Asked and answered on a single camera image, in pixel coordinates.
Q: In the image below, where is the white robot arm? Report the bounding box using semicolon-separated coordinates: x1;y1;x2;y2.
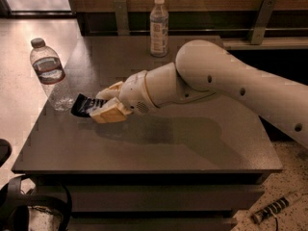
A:
90;40;308;147

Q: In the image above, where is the clear water bottle red label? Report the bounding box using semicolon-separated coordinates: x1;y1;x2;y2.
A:
30;38;74;112

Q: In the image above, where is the blue rxbar blueberry bar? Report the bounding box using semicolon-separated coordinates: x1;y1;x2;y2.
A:
70;94;106;117

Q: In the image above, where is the right metal wall bracket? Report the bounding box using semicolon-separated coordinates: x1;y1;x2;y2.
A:
247;0;277;45

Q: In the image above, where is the left metal wall bracket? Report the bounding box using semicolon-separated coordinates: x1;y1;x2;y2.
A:
114;0;130;36

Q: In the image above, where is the metal wall bracket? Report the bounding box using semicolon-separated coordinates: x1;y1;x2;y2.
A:
114;0;130;36
247;0;277;45

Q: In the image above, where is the black round object at edge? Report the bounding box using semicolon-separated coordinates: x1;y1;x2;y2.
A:
0;139;12;167

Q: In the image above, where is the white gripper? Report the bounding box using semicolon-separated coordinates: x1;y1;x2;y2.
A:
90;70;158;123

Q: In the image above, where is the grey drawer cabinet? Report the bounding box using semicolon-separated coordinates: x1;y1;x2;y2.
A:
13;37;282;231

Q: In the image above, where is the tall bottle white label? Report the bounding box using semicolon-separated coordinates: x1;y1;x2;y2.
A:
150;0;168;57

